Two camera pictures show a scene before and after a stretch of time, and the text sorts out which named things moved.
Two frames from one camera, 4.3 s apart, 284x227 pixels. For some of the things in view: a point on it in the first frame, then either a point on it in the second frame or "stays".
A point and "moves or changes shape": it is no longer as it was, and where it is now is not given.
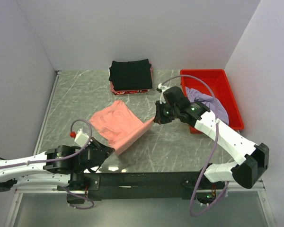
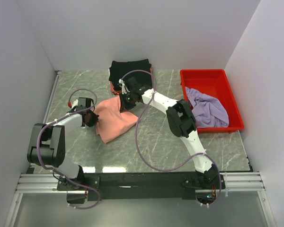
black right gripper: [161, 113] to [126, 104]
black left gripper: [100, 150] to [91, 118]
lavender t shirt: [208, 100] stays
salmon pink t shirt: [118, 126] moves or changes shape
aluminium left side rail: [46, 111] stays
